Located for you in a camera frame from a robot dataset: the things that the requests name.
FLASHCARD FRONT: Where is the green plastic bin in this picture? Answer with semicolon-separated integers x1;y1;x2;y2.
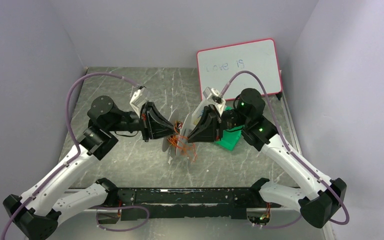
215;106;244;151

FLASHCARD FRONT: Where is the wires wound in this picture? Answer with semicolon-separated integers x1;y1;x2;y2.
167;120;183;149

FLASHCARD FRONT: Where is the white filament spool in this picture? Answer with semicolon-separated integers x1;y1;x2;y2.
161;108;197;162

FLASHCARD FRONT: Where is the orange wire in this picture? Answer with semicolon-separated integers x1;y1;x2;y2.
170;139;200;163

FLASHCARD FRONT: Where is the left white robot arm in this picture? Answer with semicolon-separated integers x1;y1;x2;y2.
3;95;175;240

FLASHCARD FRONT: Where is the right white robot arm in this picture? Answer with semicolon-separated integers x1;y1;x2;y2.
187;87;347;229

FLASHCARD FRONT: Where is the red framed whiteboard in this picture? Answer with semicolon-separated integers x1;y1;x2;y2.
196;38;283;105

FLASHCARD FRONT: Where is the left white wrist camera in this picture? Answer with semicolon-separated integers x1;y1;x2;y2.
129;86;150;116

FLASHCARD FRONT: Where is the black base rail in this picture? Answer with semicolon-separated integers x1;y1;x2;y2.
101;187;279;221

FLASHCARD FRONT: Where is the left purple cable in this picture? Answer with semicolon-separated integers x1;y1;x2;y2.
0;72;145;240

